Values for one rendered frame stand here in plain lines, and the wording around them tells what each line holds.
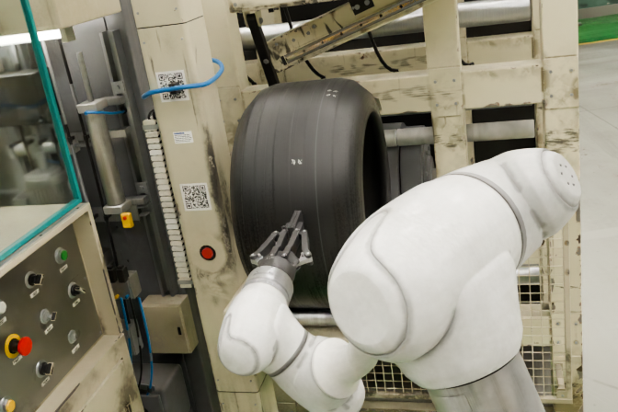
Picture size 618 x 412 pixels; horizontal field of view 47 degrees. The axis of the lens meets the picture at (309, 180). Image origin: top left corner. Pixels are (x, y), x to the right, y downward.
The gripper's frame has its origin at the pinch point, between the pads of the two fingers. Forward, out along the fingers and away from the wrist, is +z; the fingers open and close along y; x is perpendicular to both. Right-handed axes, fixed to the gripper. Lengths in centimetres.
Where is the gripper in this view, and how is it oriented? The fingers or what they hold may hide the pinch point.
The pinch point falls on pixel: (295, 224)
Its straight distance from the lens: 150.2
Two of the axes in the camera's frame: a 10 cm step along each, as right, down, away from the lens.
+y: -9.6, 0.5, 2.7
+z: 2.1, -4.8, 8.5
